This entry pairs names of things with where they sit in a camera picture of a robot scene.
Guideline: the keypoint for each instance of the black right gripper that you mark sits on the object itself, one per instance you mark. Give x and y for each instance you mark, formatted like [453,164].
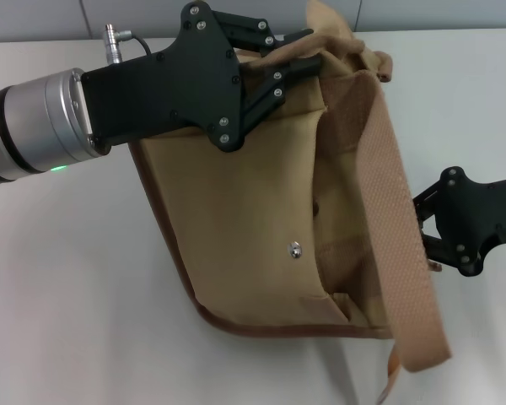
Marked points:
[476,211]

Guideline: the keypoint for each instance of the khaki canvas food bag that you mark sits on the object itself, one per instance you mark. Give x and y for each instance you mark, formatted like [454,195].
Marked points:
[236,211]

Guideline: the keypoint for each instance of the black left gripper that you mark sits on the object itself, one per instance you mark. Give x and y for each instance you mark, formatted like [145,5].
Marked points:
[164,97]

